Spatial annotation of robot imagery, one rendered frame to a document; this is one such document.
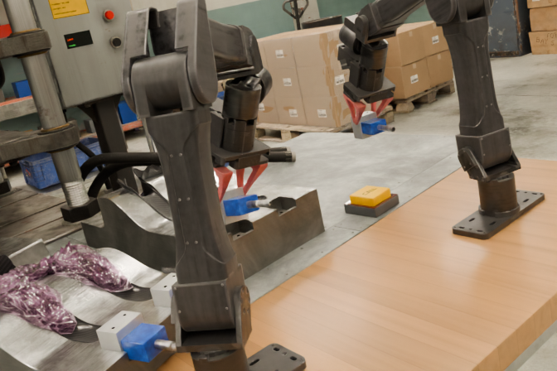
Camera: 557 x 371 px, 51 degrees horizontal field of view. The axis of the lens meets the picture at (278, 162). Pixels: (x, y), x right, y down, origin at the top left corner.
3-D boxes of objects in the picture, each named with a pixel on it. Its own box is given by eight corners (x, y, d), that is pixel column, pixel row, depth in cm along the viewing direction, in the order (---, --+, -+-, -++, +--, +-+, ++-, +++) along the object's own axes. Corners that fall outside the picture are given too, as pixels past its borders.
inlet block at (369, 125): (404, 137, 130) (400, 114, 129) (385, 144, 129) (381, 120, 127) (371, 132, 142) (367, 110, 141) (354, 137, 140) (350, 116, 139)
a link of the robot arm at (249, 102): (228, 108, 98) (233, 69, 96) (261, 115, 98) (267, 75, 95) (216, 122, 92) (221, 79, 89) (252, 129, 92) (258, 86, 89)
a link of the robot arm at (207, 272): (201, 318, 74) (151, 60, 70) (251, 315, 72) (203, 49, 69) (181, 340, 68) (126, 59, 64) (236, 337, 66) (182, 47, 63)
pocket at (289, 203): (300, 217, 109) (296, 198, 108) (280, 228, 106) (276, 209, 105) (283, 214, 113) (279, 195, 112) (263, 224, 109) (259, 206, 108)
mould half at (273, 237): (325, 231, 114) (312, 165, 111) (222, 293, 98) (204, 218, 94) (180, 204, 151) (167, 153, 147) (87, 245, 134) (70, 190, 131)
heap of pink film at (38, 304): (143, 280, 95) (130, 235, 93) (57, 344, 80) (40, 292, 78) (37, 272, 108) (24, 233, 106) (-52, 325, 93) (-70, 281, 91)
